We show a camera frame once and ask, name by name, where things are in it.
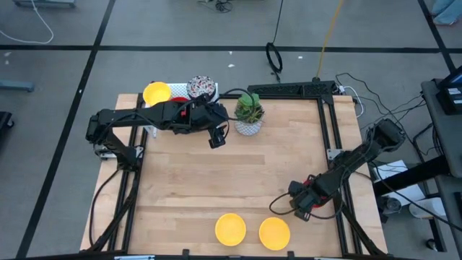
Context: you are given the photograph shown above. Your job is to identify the white paper roll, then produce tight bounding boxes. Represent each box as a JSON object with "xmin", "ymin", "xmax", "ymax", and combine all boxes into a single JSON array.
[{"xmin": 409, "ymin": 197, "xmax": 448, "ymax": 220}]

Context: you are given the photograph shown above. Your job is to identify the floral patterned ceramic bowl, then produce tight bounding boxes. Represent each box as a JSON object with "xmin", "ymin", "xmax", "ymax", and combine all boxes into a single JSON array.
[{"xmin": 186, "ymin": 74, "xmax": 217, "ymax": 99}]

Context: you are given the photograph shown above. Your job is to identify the black wheeled equipment base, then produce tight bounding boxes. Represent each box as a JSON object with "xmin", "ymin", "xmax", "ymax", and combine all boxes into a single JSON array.
[{"xmin": 0, "ymin": 110, "xmax": 15, "ymax": 131}]

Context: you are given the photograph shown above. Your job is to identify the black coiled floor cable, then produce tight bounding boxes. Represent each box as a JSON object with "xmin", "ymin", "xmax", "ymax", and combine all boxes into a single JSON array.
[{"xmin": 265, "ymin": 0, "xmax": 285, "ymax": 83}]

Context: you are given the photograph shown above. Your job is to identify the black cable bundle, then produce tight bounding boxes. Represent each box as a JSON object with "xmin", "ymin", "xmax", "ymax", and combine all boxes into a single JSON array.
[{"xmin": 197, "ymin": 0, "xmax": 235, "ymax": 14}]

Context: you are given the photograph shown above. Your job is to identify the white floor cable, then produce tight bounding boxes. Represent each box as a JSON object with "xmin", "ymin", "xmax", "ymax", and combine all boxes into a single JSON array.
[{"xmin": 0, "ymin": 0, "xmax": 55, "ymax": 46}]

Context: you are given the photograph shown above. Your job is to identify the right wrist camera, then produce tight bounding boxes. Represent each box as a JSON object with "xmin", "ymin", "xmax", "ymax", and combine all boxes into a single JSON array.
[{"xmin": 294, "ymin": 208, "xmax": 312, "ymax": 222}]

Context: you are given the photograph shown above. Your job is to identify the black perforated metal bar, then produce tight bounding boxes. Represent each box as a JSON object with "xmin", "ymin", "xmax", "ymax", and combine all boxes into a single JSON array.
[{"xmin": 247, "ymin": 80, "xmax": 339, "ymax": 98}]

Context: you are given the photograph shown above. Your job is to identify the black aluminium extrusion frame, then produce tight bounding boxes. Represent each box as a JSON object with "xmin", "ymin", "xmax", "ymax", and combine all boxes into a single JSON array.
[{"xmin": 79, "ymin": 92, "xmax": 389, "ymax": 258}]

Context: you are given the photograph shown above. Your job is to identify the white power cable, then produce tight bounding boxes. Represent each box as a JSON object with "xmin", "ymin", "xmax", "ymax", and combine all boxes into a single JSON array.
[{"xmin": 339, "ymin": 85, "xmax": 365, "ymax": 119}]

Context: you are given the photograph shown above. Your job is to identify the silver table edge bracket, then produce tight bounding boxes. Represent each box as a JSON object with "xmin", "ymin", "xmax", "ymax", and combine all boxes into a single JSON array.
[{"xmin": 113, "ymin": 254, "xmax": 156, "ymax": 260}]

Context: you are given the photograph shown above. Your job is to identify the white perforated shelf riser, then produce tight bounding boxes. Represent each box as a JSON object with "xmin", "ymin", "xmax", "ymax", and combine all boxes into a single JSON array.
[{"xmin": 143, "ymin": 82, "xmax": 221, "ymax": 139}]

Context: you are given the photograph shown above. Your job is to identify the yellow plastic mini bowl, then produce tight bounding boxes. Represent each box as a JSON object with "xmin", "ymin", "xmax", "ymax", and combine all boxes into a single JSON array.
[
  {"xmin": 214, "ymin": 212, "xmax": 248, "ymax": 247},
  {"xmin": 142, "ymin": 81, "xmax": 173, "ymax": 108},
  {"xmin": 258, "ymin": 216, "xmax": 291, "ymax": 251}
]

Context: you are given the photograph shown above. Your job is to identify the potted succulent plant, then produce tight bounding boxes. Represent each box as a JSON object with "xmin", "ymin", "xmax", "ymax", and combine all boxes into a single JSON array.
[{"xmin": 233, "ymin": 92, "xmax": 266, "ymax": 137}]

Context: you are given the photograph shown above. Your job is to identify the white cardboard box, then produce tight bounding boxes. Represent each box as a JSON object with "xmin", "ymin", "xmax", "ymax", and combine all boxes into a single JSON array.
[{"xmin": 371, "ymin": 160, "xmax": 427, "ymax": 207}]

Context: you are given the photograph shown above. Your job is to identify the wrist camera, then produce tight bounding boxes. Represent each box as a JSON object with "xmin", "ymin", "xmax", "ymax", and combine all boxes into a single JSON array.
[
  {"xmin": 294, "ymin": 208, "xmax": 312, "ymax": 222},
  {"xmin": 208, "ymin": 126, "xmax": 227, "ymax": 150}
]

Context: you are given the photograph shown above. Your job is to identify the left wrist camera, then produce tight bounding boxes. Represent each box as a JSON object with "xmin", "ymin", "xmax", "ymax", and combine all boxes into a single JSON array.
[{"xmin": 208, "ymin": 126, "xmax": 227, "ymax": 150}]

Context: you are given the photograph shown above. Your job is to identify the yellow floor cable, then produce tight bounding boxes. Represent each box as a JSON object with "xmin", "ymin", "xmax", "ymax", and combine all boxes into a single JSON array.
[{"xmin": 315, "ymin": 0, "xmax": 344, "ymax": 79}]

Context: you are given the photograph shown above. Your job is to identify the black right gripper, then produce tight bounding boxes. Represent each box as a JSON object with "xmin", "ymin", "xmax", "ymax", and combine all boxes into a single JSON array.
[{"xmin": 288, "ymin": 178, "xmax": 328, "ymax": 212}]

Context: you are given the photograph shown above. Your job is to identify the black desk base frame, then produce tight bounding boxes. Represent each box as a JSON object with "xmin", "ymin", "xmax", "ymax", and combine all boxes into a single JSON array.
[{"xmin": 371, "ymin": 155, "xmax": 450, "ymax": 254}]

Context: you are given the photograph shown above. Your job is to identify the grey side desk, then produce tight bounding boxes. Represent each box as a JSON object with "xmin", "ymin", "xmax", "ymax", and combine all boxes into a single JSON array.
[{"xmin": 420, "ymin": 78, "xmax": 462, "ymax": 180}]

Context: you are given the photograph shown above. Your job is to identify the grey metal base bar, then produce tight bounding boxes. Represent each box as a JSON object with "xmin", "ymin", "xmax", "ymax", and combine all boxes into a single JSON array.
[
  {"xmin": 14, "ymin": 0, "xmax": 77, "ymax": 8},
  {"xmin": 0, "ymin": 79, "xmax": 35, "ymax": 93}
]

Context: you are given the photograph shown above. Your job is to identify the grey round can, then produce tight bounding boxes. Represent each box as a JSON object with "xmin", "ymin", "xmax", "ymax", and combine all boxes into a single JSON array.
[{"xmin": 382, "ymin": 196, "xmax": 402, "ymax": 217}]

